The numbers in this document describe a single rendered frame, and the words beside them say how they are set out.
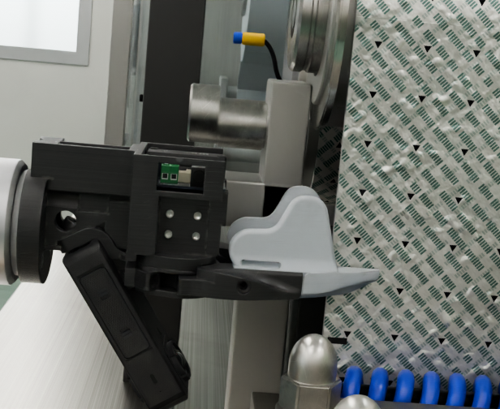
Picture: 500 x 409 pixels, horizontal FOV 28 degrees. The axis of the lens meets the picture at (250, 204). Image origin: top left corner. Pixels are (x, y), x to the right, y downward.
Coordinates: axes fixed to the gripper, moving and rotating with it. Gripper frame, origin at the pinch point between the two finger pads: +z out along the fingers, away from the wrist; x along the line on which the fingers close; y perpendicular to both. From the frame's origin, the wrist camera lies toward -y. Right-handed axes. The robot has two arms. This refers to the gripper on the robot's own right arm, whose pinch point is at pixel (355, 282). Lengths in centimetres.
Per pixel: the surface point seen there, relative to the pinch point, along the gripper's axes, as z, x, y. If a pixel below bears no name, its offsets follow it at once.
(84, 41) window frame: -82, 555, 6
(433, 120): 3.6, -0.2, 10.3
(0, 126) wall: -129, 556, -49
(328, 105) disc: -2.6, 1.1, 10.5
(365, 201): 0.1, -0.2, 5.1
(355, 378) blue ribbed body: 0.0, -3.3, -5.0
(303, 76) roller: -2.2, 22.0, 11.6
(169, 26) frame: -13.6, 33.1, 14.7
